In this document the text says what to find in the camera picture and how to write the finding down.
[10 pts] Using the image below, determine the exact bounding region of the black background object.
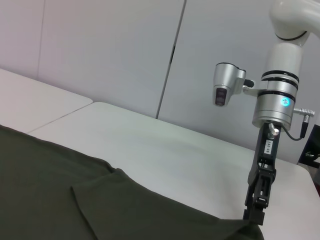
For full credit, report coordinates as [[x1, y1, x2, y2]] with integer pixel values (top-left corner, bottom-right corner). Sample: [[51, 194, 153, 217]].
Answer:
[[296, 124, 320, 171]]

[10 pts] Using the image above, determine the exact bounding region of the right arm connector cable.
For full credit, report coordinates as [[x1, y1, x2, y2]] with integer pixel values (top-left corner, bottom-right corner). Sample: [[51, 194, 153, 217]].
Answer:
[[279, 106, 316, 141]]

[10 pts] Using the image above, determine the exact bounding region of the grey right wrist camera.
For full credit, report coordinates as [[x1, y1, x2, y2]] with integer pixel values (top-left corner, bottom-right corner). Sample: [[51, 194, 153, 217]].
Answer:
[[212, 62, 255, 108]]

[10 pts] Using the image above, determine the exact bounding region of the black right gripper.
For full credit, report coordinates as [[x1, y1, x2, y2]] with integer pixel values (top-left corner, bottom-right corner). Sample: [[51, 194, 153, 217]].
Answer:
[[242, 121, 282, 225]]

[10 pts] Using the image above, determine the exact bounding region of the dark green FREE! t-shirt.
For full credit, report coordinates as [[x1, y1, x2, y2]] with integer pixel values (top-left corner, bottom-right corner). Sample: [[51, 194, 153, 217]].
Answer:
[[0, 124, 266, 240]]

